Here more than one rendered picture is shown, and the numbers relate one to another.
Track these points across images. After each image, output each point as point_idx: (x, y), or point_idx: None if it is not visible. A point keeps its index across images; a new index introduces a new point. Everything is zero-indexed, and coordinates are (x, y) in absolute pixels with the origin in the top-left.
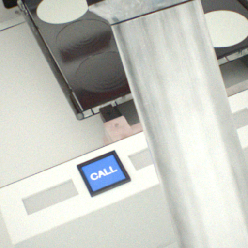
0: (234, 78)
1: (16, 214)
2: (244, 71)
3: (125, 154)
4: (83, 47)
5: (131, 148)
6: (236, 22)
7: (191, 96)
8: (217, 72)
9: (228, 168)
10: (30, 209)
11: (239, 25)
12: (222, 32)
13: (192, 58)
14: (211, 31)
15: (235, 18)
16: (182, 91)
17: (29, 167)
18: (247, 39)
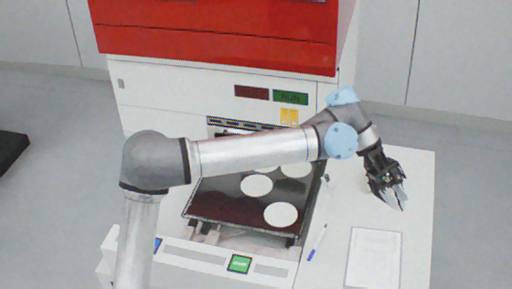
0: (277, 242)
1: (111, 238)
2: (284, 242)
3: (165, 243)
4: (217, 184)
5: (169, 242)
6: (290, 216)
7: (128, 234)
8: (145, 232)
9: (131, 266)
10: (117, 239)
11: (290, 218)
12: (278, 217)
13: (134, 222)
14: (274, 213)
15: (293, 213)
16: (126, 230)
17: (158, 223)
18: (283, 228)
